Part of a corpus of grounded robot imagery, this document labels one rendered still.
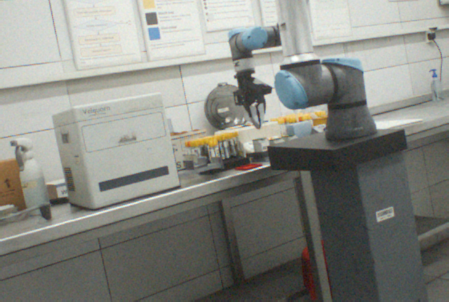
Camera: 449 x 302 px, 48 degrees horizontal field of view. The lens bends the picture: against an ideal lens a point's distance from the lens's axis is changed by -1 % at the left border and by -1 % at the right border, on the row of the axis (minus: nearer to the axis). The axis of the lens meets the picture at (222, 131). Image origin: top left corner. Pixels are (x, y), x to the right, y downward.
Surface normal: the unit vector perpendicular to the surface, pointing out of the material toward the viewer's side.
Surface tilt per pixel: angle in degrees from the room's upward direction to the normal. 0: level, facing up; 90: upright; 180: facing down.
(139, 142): 90
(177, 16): 93
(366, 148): 90
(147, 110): 90
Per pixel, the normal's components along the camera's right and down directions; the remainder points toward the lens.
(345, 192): -0.84, 0.19
